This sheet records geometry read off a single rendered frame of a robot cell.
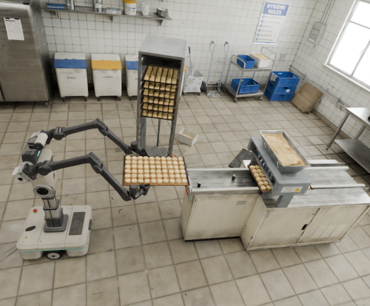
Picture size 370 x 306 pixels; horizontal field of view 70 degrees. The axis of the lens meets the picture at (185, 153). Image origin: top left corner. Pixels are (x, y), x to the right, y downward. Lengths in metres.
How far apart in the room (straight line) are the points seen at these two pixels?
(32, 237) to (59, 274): 0.46
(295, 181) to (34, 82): 4.40
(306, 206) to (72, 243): 2.39
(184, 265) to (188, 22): 4.71
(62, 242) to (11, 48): 3.27
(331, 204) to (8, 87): 5.08
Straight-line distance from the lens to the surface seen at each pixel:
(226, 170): 2.91
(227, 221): 3.07
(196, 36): 6.25
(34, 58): 5.17
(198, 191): 2.59
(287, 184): 2.59
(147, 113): 3.34
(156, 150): 4.17
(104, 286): 3.04
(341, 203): 3.26
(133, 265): 3.11
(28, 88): 5.41
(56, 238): 3.08
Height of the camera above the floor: 2.74
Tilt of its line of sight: 38 degrees down
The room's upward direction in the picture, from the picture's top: 10 degrees clockwise
